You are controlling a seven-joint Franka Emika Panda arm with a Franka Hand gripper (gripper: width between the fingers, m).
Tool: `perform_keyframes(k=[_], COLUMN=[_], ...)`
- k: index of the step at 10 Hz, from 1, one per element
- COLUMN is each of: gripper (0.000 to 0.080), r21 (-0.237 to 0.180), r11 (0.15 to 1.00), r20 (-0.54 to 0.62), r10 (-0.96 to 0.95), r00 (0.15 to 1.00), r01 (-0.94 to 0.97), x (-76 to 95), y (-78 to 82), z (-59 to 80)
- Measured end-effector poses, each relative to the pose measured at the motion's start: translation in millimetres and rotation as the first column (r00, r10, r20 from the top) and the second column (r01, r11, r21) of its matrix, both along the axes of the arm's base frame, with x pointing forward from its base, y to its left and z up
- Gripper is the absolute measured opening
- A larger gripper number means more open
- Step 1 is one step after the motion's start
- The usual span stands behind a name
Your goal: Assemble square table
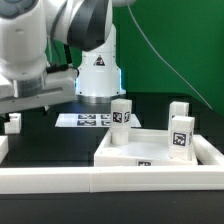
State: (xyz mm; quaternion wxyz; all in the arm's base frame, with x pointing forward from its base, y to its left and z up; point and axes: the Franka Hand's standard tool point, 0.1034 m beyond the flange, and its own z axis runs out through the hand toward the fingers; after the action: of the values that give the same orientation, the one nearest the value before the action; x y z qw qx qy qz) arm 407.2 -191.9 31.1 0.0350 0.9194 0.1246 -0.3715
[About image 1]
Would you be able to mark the white fiducial marker sheet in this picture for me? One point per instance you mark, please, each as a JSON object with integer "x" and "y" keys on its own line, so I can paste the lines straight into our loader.
{"x": 89, "y": 120}

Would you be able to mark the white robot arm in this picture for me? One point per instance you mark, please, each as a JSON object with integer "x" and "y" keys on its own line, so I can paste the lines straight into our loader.
{"x": 25, "y": 28}

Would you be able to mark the white U-shaped workspace fence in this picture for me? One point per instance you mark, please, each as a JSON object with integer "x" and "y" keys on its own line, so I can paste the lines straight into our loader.
{"x": 208, "y": 175}

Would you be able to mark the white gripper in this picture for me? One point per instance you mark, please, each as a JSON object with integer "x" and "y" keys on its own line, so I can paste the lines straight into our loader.
{"x": 59, "y": 88}

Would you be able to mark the white square table top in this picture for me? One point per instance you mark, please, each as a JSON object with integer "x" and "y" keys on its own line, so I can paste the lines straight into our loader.
{"x": 146, "y": 147}

